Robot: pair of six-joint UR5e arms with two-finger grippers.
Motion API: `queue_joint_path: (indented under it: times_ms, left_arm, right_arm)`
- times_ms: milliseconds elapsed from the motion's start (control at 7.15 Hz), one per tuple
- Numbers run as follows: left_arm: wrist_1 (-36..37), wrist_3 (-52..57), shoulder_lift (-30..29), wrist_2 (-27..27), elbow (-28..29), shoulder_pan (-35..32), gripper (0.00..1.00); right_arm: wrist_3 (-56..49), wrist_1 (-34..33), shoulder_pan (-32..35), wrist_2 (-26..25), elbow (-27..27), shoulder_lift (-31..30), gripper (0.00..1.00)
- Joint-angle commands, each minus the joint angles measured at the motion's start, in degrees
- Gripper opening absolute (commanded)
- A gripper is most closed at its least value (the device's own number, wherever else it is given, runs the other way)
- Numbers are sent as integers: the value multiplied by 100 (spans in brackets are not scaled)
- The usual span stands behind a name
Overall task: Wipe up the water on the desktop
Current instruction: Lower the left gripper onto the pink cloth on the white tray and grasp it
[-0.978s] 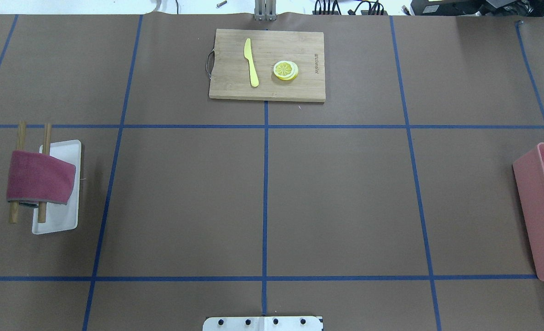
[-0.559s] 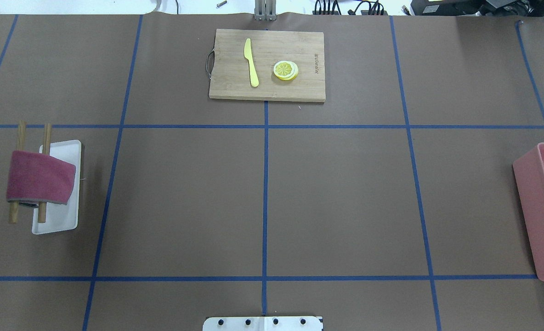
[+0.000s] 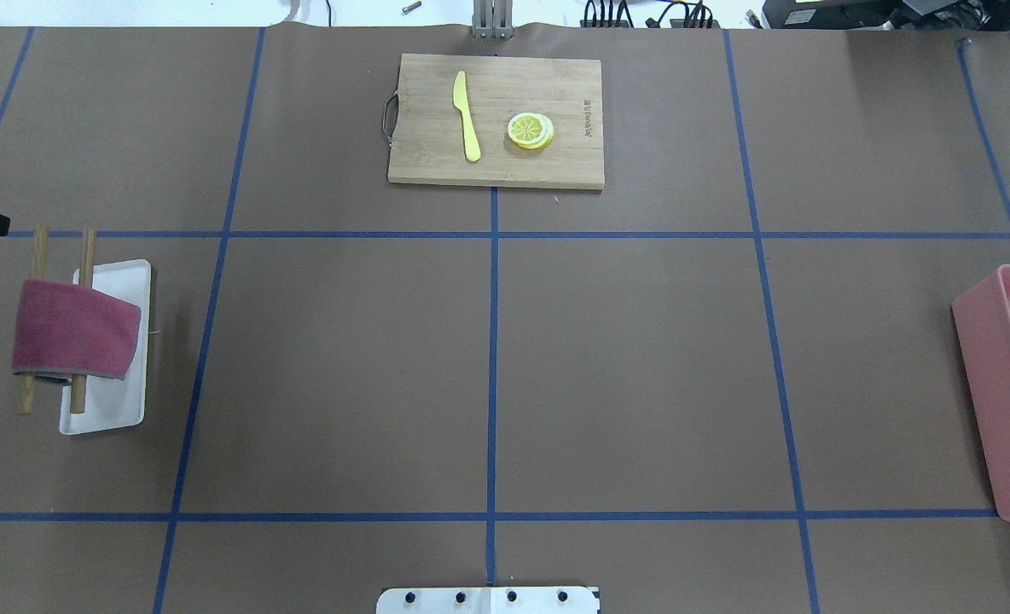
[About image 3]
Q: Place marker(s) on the yellow plastic knife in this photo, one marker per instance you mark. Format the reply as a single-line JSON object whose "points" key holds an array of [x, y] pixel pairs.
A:
{"points": [[471, 143]]}

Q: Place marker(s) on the white rectangular tray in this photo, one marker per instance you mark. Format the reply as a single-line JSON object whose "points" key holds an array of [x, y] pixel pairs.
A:
{"points": [[116, 403]]}

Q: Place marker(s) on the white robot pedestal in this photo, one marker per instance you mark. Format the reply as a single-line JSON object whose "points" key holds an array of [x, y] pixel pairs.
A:
{"points": [[523, 599]]}

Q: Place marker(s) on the wooden cutting board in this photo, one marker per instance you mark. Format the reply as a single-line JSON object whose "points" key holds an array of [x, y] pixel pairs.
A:
{"points": [[426, 144]]}

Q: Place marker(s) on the yellow lemon slices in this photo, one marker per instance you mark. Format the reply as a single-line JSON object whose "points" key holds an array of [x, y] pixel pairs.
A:
{"points": [[531, 131]]}

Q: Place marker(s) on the aluminium frame post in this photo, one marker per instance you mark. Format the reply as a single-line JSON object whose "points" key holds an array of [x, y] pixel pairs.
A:
{"points": [[493, 19]]}

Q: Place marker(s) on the wooden rack rod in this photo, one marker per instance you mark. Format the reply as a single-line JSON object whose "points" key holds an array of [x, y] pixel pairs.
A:
{"points": [[85, 279], [39, 254]]}

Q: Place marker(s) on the pink cloth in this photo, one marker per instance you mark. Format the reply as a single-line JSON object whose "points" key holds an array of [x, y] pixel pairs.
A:
{"points": [[64, 329]]}

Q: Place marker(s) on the wooden rack rod left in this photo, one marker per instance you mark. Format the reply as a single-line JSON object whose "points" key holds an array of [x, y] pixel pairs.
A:
{"points": [[39, 254]]}

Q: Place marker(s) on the wooden rack rod right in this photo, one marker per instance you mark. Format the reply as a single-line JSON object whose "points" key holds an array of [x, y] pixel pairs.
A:
{"points": [[85, 279]]}

